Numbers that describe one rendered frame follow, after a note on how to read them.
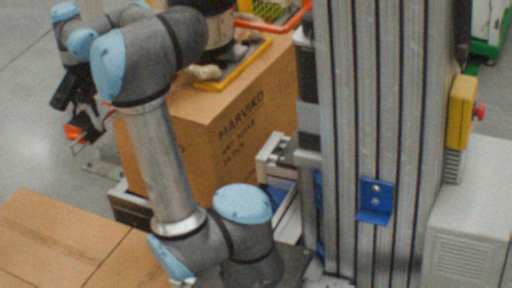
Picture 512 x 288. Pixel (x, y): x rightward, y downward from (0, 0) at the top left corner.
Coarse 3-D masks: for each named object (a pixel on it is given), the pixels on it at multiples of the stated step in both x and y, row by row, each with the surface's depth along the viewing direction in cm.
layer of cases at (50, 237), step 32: (32, 192) 265; (0, 224) 250; (32, 224) 249; (64, 224) 248; (96, 224) 246; (0, 256) 236; (32, 256) 235; (64, 256) 234; (96, 256) 233; (128, 256) 232
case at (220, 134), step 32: (256, 64) 221; (288, 64) 231; (192, 96) 209; (224, 96) 207; (256, 96) 218; (288, 96) 237; (192, 128) 201; (224, 128) 206; (256, 128) 223; (288, 128) 244; (128, 160) 228; (192, 160) 209; (224, 160) 211
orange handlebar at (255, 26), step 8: (232, 8) 225; (304, 8) 220; (296, 16) 215; (240, 24) 216; (248, 24) 214; (256, 24) 213; (264, 24) 213; (288, 24) 211; (296, 24) 214; (272, 32) 211; (280, 32) 210; (288, 32) 211; (112, 112) 183; (104, 120) 181; (72, 136) 175
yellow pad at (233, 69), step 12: (264, 36) 232; (252, 48) 225; (264, 48) 227; (228, 60) 220; (240, 60) 219; (252, 60) 221; (228, 72) 214; (240, 72) 216; (204, 84) 211; (216, 84) 210; (228, 84) 212
